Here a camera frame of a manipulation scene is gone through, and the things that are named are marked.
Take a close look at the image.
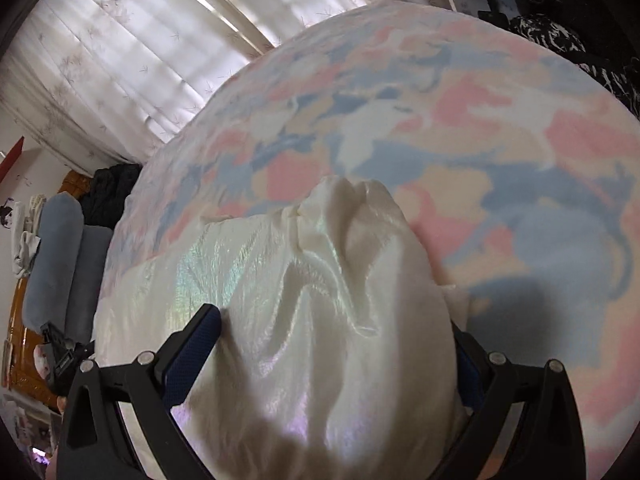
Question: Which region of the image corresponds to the cream shiny puffer coat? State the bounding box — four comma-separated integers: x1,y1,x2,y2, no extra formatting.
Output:
94,177,468,479

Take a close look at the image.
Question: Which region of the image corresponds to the white folded clothes pile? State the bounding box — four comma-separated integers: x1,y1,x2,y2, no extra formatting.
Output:
11,194,47,278

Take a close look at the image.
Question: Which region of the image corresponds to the pink plush toy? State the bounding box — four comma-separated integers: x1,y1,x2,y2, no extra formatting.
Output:
34,344,54,379

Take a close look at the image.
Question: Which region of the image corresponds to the orange wooden headboard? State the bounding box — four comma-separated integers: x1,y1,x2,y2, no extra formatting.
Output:
2,198,108,410

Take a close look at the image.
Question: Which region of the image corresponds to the black fuzzy cushion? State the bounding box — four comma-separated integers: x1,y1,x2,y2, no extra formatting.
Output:
78,164,142,230

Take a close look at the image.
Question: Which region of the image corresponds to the pastel patchwork bedspread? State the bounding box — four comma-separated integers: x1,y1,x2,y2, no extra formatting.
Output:
94,2,639,479

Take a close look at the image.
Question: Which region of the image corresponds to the white floral curtain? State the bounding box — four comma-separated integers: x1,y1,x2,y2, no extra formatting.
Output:
1,0,451,174

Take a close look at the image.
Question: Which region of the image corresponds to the black white patterned cloth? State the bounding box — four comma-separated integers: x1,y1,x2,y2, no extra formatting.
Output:
509,14,639,118

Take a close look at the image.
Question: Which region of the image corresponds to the red wall shelf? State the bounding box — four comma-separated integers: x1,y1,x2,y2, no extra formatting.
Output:
0,136,25,182

